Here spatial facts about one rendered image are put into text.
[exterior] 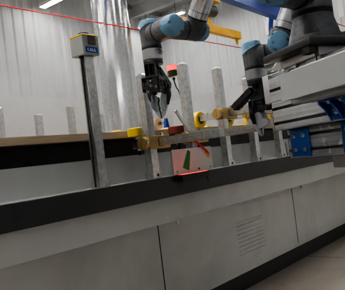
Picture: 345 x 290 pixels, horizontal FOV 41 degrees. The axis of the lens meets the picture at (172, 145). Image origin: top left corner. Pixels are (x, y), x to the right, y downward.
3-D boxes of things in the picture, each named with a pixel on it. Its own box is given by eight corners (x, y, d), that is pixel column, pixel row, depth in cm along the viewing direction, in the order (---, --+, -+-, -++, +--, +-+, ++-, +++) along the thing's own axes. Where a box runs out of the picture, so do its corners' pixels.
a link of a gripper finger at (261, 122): (268, 134, 170) (264, 110, 171) (254, 137, 174) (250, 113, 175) (272, 134, 173) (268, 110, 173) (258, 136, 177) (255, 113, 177)
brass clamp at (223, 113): (238, 117, 218) (237, 107, 218) (222, 118, 208) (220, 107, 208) (228, 119, 222) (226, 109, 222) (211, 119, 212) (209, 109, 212)
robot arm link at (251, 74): (241, 72, 176) (251, 73, 182) (242, 83, 176) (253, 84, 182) (257, 67, 171) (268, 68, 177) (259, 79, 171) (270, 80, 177)
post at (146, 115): (162, 196, 175) (147, 72, 176) (156, 197, 172) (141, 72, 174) (156, 197, 177) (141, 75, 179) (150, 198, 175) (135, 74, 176)
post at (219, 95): (234, 168, 213) (221, 66, 214) (230, 169, 210) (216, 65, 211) (227, 168, 215) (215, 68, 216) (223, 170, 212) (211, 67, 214)
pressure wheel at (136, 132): (149, 153, 190) (146, 126, 190) (150, 153, 182) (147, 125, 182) (129, 156, 189) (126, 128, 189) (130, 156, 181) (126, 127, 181)
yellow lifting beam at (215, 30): (242, 44, 758) (240, 25, 759) (179, 30, 626) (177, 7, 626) (238, 45, 764) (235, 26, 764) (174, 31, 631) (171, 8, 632)
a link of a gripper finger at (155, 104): (148, 119, 167) (146, 94, 167) (155, 119, 172) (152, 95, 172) (156, 118, 165) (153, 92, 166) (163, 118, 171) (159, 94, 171)
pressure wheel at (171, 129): (192, 149, 204) (189, 123, 205) (181, 150, 198) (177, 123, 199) (178, 151, 210) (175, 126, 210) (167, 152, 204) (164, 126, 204)
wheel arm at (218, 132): (225, 138, 159) (223, 126, 159) (219, 139, 156) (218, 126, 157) (139, 151, 188) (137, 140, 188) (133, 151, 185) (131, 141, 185)
